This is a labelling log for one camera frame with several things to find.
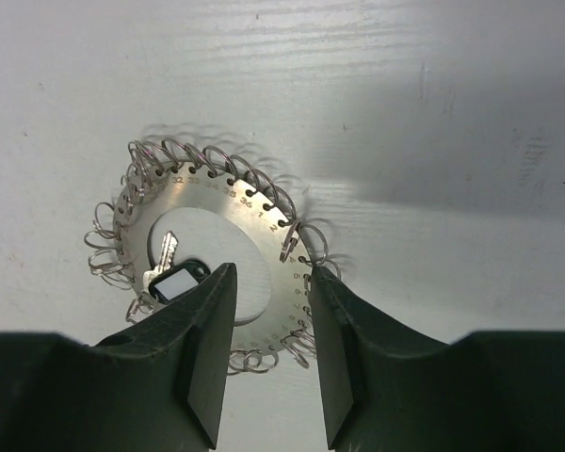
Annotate black tag key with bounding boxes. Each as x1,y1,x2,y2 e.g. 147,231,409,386
141,231,211,309

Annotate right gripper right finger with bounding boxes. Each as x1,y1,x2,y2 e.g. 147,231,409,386
309,267,565,451

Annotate metal key organizer disc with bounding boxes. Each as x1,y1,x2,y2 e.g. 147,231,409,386
84,137,339,375

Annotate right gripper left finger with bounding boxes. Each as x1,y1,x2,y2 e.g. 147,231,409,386
0,264,237,451

